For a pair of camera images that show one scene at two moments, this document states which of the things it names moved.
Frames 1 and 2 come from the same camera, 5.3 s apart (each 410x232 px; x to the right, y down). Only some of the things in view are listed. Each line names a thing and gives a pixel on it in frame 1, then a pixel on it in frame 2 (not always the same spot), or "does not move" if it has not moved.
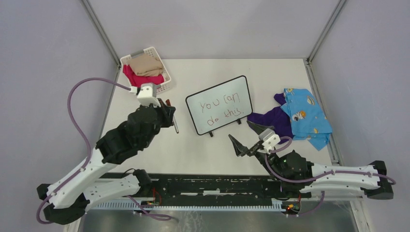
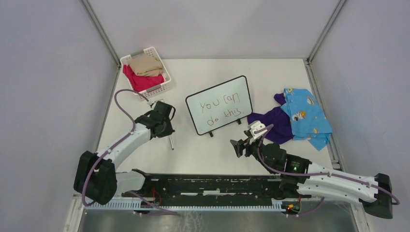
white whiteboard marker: [175, 124] -> [171, 144]
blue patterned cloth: [308, 121] does not move
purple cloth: [275, 116] does not move
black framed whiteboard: [217, 106] does not move
